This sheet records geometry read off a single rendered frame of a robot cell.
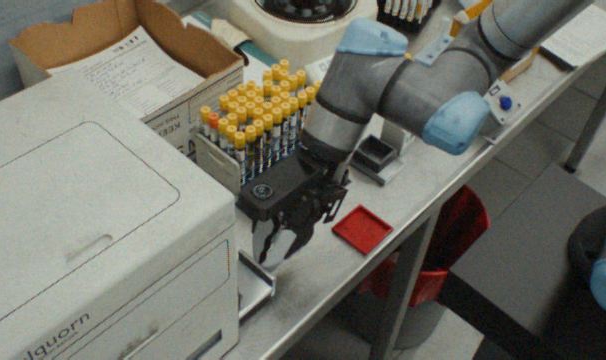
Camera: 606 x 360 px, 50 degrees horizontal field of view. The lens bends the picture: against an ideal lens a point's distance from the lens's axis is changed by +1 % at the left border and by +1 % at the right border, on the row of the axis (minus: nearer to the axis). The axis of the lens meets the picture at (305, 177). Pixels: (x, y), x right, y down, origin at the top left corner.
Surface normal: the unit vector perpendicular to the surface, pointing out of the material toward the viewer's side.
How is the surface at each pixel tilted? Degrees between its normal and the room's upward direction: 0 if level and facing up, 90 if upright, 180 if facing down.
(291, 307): 0
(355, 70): 60
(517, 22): 89
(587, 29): 1
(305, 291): 0
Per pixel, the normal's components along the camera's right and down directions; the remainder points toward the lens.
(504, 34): -0.62, 0.54
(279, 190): 0.10, -0.67
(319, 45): 0.62, 0.61
